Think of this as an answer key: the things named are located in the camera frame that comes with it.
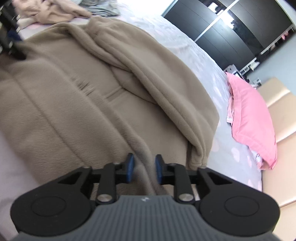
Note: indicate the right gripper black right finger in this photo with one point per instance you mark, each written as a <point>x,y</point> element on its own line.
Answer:
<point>224,203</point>

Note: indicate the white bedside cabinet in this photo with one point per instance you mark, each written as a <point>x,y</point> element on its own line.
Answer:
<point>242,73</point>

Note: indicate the black sliding wardrobe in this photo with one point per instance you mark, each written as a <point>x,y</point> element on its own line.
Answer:
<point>231,32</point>

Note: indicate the cream padded headboard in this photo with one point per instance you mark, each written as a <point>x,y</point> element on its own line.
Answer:
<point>279,183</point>

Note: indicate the polka dot bed sheet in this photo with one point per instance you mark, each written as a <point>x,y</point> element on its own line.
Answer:
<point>208,92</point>

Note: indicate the pink pillow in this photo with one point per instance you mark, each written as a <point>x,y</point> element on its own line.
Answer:
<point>251,122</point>

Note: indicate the beige fleece hooded jacket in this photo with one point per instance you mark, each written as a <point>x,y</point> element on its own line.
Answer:
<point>97,97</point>

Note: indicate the light pink beige garment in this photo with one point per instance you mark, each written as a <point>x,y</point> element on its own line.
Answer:
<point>50,12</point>

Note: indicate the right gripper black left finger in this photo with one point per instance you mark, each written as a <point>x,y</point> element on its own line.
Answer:
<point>64,204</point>

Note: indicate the grey blue garment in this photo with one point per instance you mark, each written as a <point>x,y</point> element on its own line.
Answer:
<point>103,8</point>

